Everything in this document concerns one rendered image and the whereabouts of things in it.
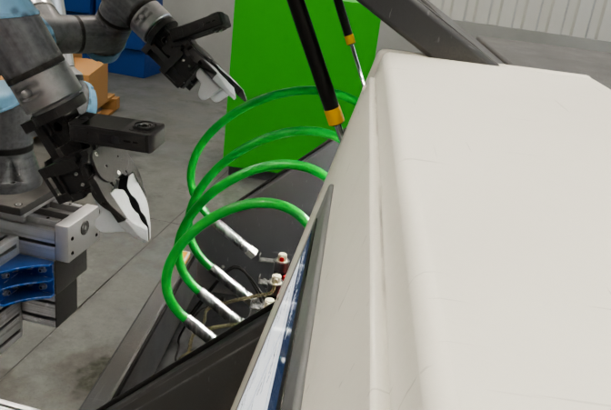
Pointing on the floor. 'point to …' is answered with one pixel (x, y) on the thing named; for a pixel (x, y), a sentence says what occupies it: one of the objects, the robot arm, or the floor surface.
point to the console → (465, 244)
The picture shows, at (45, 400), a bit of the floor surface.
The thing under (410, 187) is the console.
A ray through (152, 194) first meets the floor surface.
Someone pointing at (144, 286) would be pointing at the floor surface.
